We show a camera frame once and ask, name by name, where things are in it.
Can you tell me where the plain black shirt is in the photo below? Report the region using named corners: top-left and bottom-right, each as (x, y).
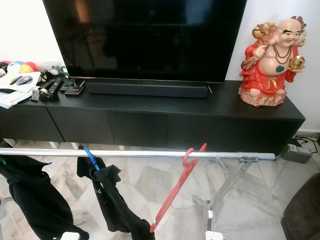
top-left (0, 155), bottom-right (90, 240)

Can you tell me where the blue plastic hanger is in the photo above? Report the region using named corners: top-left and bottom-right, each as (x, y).
top-left (83, 145), bottom-right (101, 172)

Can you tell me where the red plastic hanger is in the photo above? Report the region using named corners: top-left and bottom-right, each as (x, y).
top-left (149, 143), bottom-right (208, 234)

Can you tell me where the stack of white papers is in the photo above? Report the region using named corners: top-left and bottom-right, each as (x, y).
top-left (0, 71), bottom-right (42, 109)

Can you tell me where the dark computer mouse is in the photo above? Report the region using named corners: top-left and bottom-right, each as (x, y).
top-left (16, 76), bottom-right (33, 86)

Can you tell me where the white and blue plush ball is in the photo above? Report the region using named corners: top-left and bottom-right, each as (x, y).
top-left (7, 61), bottom-right (25, 73)

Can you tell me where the orange yellow plush ball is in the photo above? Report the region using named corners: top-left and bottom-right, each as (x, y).
top-left (20, 62), bottom-right (38, 74)

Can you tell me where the black remote control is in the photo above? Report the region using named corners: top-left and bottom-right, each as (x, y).
top-left (46, 76), bottom-right (63, 95)

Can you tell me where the small black box device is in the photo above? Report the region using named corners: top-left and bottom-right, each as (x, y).
top-left (65, 85), bottom-right (85, 96)

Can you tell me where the black t-shirt with logo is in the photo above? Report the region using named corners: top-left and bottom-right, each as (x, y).
top-left (77, 157), bottom-right (156, 240)

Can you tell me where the black soundbar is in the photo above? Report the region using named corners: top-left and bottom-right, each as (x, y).
top-left (85, 81), bottom-right (211, 98)

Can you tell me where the black TV console cabinet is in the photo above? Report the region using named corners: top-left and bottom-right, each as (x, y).
top-left (0, 79), bottom-right (306, 156)

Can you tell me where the black flat screen television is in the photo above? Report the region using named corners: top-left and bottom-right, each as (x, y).
top-left (43, 0), bottom-right (248, 83)

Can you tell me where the red laughing Buddha statue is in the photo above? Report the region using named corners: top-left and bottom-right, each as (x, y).
top-left (238, 16), bottom-right (308, 108)

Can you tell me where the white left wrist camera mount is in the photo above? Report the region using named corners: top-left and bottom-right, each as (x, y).
top-left (60, 232), bottom-right (81, 240)

